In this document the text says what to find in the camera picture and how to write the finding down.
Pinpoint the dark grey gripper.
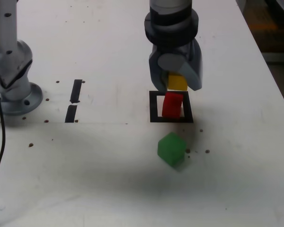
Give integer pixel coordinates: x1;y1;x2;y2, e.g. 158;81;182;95
149;40;204;92

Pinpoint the yellow cube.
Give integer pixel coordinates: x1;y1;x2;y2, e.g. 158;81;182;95
167;73;188;92

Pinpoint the red cube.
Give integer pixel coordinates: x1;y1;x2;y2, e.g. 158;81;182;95
161;92;184;119

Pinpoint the green cube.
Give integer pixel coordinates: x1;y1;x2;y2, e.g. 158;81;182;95
157;131;187;166

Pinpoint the black tape square outline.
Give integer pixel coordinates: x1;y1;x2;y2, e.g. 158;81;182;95
149;90;194;123

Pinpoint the black tape strip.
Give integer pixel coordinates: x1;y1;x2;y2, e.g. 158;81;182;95
64;79;83;123

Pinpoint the grey metal rail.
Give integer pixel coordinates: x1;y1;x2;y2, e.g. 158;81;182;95
262;51;284;62

